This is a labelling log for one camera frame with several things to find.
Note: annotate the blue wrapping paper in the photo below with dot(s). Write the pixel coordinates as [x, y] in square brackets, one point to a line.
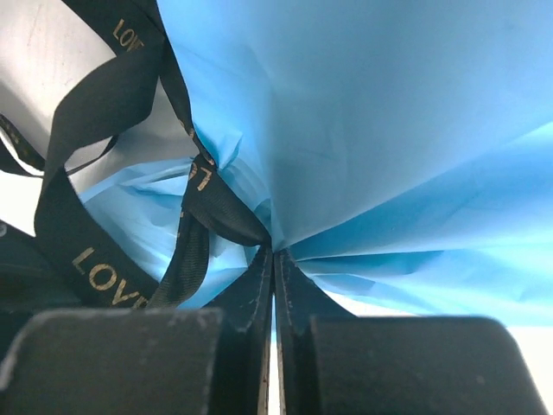
[402, 150]

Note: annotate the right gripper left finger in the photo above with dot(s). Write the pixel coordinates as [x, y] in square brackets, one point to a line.
[213, 360]

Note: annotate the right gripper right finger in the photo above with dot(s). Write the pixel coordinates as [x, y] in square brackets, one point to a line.
[333, 362]

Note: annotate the black printed ribbon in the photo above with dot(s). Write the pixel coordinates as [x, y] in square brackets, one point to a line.
[132, 211]

